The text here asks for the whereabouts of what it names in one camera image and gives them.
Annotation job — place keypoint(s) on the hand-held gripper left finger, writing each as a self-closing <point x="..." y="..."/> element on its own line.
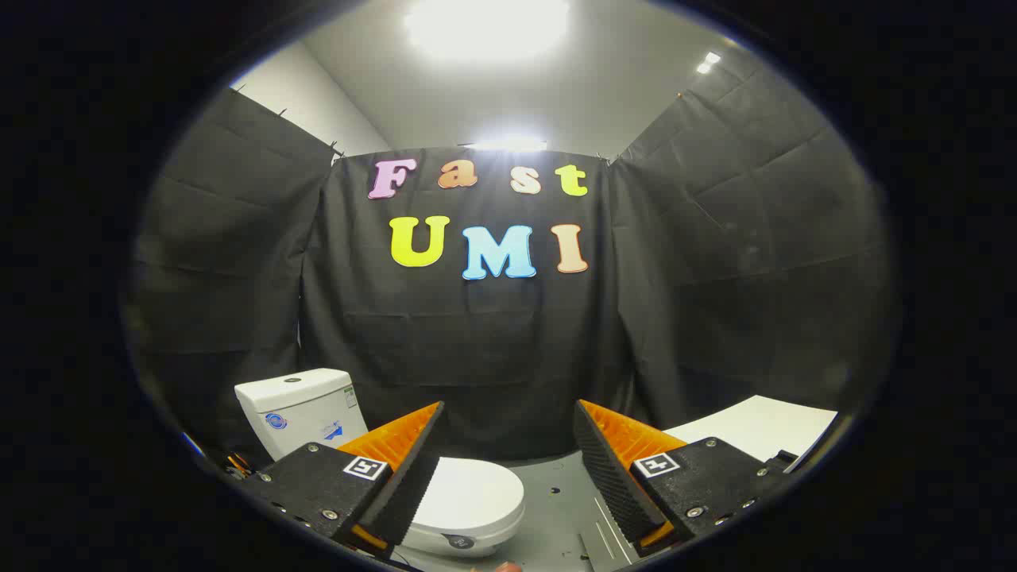
<point x="409" y="477"/>

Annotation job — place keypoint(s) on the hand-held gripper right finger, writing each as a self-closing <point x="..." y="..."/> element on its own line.
<point x="608" y="477"/>

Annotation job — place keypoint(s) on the white toilet lid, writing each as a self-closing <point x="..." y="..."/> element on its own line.
<point x="473" y="492"/>

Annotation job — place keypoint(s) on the white ceramic toilet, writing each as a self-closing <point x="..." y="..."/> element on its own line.
<point x="298" y="409"/>

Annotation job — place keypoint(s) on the black backdrop cloth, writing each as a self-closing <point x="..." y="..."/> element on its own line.
<point x="493" y="349"/>

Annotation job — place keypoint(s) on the grey drawer cabinet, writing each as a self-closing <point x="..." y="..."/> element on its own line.
<point x="755" y="425"/>

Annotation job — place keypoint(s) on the ceiling strip light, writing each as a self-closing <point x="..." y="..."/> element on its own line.
<point x="507" y="144"/>

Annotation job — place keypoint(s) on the large ceiling light panel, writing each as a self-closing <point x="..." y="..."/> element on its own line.
<point x="486" y="28"/>

